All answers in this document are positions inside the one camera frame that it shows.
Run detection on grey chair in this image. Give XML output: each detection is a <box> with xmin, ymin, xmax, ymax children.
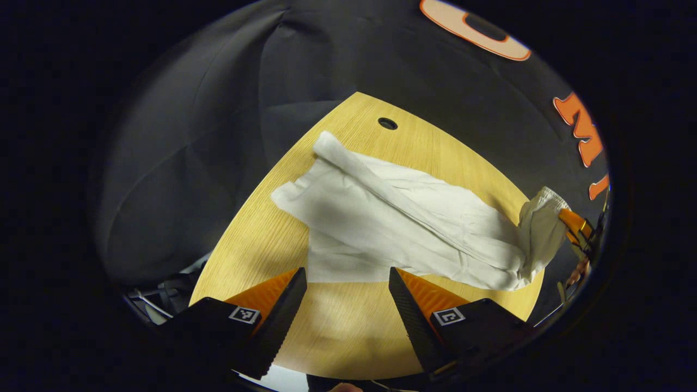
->
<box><xmin>124</xmin><ymin>261</ymin><xmax>207</xmax><ymax>327</ymax></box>

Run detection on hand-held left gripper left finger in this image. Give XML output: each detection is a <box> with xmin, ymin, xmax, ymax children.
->
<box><xmin>158</xmin><ymin>267</ymin><xmax>308</xmax><ymax>381</ymax></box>

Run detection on white jeans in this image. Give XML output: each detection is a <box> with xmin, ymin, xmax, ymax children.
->
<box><xmin>271</xmin><ymin>131</ymin><xmax>571</xmax><ymax>292</ymax></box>

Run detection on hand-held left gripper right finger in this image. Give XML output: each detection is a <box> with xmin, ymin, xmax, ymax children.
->
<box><xmin>388</xmin><ymin>266</ymin><xmax>539</xmax><ymax>383</ymax></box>

